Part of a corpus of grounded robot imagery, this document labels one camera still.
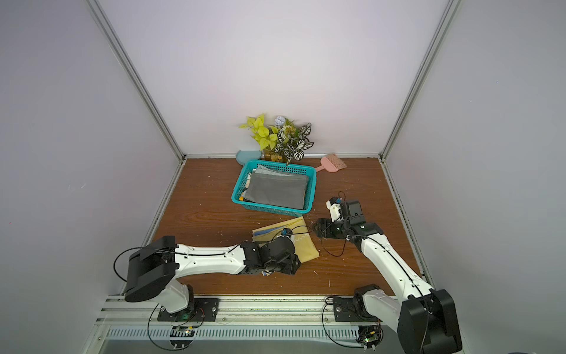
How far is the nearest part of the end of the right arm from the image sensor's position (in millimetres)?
588

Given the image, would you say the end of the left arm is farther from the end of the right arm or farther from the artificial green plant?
the artificial green plant

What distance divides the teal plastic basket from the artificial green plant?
0.20 ft

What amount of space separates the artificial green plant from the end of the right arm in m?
0.33

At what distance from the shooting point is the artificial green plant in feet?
3.07

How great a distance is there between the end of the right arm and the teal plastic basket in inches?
6.1

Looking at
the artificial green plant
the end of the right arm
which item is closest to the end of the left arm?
the end of the right arm

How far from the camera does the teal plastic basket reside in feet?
3.07
